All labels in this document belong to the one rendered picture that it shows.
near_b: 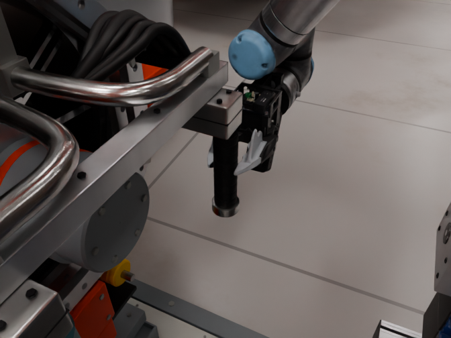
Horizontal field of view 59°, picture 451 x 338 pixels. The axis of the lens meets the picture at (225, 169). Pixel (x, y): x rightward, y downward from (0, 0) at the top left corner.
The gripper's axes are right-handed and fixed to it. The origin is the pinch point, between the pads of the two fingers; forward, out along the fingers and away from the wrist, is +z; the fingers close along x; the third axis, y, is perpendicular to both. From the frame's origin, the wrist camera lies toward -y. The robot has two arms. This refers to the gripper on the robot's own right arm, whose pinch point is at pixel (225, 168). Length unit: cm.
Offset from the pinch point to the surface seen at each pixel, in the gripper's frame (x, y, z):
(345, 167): 8, -83, -117
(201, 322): -15, -75, -14
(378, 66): 5, -83, -241
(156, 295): -32, -75, -16
